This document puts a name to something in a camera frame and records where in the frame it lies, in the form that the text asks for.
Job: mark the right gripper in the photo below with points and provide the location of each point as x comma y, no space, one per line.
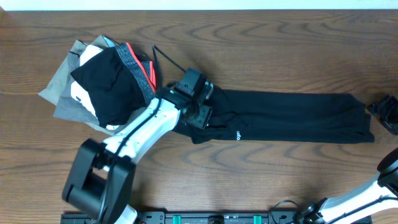
384,107

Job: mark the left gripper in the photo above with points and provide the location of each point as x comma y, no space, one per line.
201,116

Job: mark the black t-shirt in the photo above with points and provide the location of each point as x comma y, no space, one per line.
270,116

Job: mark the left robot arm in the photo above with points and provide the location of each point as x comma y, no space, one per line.
100,181

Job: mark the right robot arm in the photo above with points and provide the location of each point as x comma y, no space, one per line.
378,194

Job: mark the black shorts with red waistband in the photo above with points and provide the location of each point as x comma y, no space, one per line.
118,82

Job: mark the grey folded garment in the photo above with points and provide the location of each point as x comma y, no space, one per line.
58,91

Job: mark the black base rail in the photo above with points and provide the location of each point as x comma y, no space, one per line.
282,216

